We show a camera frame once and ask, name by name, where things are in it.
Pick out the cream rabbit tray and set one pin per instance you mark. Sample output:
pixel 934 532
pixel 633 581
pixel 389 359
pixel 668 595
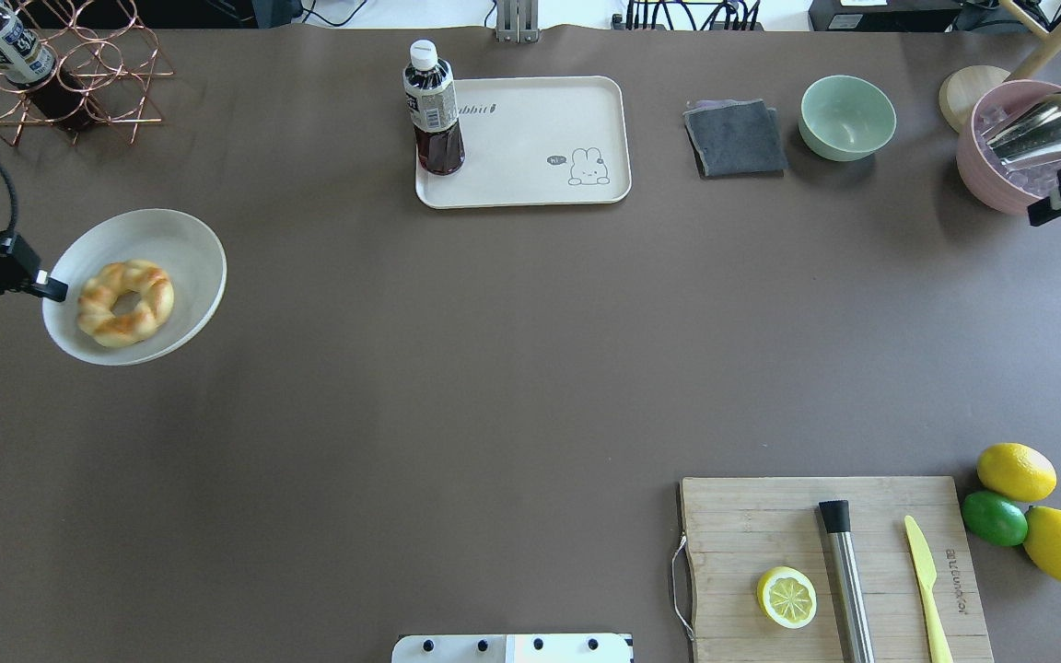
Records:
pixel 547 140

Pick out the bottle in rack upper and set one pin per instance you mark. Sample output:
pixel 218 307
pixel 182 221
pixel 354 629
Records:
pixel 31 66

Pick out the mint green bowl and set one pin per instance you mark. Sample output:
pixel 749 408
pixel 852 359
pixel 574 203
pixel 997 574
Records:
pixel 845 118

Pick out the wooden cutting board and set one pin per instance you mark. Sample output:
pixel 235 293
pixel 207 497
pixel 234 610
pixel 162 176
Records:
pixel 738 528

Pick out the white round plate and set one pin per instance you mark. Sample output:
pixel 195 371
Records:
pixel 185 247

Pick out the half lemon slice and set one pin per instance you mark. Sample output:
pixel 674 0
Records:
pixel 787 597

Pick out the green lime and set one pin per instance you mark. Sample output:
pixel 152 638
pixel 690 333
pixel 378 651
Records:
pixel 994 518

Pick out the grey folded cloth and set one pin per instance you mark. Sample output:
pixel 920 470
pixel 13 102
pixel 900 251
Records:
pixel 732 137

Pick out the yellow plastic knife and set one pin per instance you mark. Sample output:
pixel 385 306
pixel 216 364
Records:
pixel 926 576

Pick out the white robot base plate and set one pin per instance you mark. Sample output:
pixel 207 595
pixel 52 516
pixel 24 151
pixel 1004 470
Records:
pixel 554 647

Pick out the metal ice scoop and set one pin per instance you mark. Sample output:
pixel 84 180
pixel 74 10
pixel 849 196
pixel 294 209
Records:
pixel 1033 139

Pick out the copper wire bottle rack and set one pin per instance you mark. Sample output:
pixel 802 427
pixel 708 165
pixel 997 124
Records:
pixel 105 62

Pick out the yellow lemon far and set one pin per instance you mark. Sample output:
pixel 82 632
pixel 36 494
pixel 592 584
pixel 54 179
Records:
pixel 1016 471

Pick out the aluminium frame post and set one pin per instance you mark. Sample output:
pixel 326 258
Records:
pixel 517 21

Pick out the twisted glazed donut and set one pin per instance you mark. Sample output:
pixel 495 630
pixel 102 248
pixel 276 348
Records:
pixel 101 293

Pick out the dark tea bottle on tray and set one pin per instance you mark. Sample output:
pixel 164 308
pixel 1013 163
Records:
pixel 429 85

